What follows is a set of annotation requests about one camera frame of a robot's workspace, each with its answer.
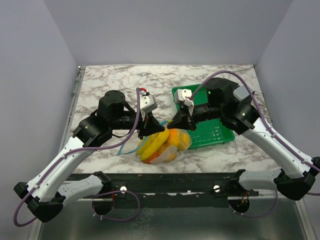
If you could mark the black mounting rail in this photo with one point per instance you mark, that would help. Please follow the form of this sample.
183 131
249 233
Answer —
175 190

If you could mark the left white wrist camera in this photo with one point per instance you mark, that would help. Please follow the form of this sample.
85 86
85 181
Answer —
148 102

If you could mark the yellow banana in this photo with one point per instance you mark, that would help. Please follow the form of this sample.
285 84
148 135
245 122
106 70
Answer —
151 144

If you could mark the orange fruit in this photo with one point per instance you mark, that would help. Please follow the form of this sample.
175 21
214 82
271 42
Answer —
153 158

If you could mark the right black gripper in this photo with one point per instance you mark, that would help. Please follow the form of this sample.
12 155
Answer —
183 120

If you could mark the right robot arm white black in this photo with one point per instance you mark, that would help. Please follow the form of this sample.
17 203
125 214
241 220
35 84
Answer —
231 103

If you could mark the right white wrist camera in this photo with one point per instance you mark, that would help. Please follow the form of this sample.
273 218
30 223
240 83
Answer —
183 96

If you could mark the grey scale platform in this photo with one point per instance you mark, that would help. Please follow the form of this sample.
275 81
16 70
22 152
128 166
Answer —
241 93

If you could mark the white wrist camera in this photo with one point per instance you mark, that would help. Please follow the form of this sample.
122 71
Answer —
183 96
148 102

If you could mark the clear zip top bag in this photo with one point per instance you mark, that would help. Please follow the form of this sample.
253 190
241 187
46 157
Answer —
120 152

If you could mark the green plastic bin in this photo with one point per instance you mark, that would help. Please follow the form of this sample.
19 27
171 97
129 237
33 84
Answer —
210 132

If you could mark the red yellow mango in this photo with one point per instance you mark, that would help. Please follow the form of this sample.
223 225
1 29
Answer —
179 138

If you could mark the black scale base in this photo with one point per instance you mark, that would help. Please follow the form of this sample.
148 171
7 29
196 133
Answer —
235 85

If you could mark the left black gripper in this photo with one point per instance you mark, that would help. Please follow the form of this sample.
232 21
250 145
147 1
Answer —
149 125

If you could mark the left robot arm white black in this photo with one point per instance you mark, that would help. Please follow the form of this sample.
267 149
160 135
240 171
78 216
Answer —
47 193

